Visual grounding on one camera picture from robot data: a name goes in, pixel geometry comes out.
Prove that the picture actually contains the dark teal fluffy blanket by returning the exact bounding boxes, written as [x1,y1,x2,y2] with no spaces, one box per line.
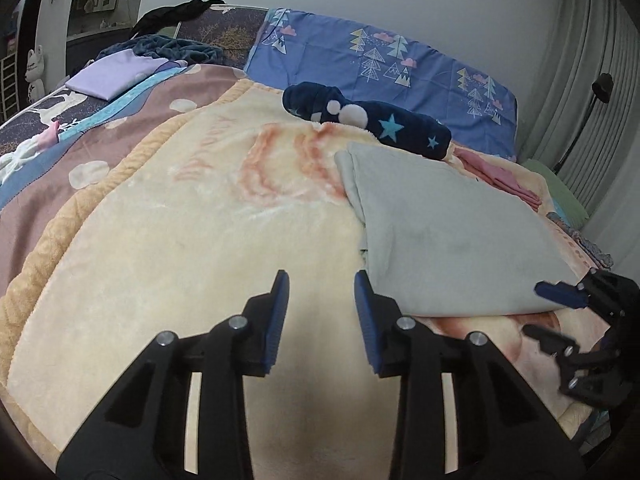
[97,34,226,67]

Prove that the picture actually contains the white arched door frame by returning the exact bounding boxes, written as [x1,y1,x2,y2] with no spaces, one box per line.
[35,0,151,86]

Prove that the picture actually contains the floral patterned garment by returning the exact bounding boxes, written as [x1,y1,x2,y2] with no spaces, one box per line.
[545,210,615,268]

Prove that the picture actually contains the folded lilac cloth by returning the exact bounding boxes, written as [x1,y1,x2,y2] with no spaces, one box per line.
[65,54,173,102]

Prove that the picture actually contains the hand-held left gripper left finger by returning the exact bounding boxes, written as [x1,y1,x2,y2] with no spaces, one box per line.
[55,270,291,480]

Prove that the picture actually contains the brown and blue printed quilt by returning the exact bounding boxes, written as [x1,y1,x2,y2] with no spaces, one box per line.
[0,57,251,211]

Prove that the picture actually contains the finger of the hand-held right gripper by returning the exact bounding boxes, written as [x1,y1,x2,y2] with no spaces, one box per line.
[522,324,581,358]
[534,280,593,311]

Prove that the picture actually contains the pink garment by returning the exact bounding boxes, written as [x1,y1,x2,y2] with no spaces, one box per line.
[452,147,543,211]

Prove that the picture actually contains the green pillow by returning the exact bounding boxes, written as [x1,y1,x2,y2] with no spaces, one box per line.
[522,159,591,228]

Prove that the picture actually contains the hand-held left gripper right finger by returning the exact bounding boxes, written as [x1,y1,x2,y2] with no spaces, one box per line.
[353,270,586,480]

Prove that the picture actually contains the black garment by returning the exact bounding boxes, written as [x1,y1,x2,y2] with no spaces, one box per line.
[131,0,226,38]

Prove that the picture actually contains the white lucky cat figurine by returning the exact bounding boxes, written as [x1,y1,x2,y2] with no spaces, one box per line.
[25,45,48,103]

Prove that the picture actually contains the navy star print garment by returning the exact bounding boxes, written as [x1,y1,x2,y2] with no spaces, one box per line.
[281,81,452,161]

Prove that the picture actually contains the white pleated curtain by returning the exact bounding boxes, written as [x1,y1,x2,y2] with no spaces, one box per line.
[520,0,640,281]

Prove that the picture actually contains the peach plush blanket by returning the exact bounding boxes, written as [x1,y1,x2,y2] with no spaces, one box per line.
[0,77,616,480]

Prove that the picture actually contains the dark golden tree print pillow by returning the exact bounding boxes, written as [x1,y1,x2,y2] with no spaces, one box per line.
[175,5,269,68]

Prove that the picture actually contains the black floor lamp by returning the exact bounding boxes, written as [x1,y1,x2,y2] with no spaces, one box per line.
[555,72,616,171]

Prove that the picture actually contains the grey t-shirt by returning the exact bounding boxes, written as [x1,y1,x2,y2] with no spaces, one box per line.
[334,141,583,318]

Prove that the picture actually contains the blue tree-print pillow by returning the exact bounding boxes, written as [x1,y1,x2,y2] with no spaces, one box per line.
[243,7,518,163]

